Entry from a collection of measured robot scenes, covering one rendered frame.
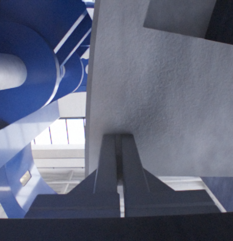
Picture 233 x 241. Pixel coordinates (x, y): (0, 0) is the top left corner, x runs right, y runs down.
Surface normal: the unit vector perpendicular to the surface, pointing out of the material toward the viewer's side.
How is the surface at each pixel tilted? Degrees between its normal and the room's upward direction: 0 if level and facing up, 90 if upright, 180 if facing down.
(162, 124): 90
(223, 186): 91
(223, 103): 90
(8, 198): 90
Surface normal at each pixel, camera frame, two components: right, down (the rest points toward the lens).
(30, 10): 0.00, 0.29
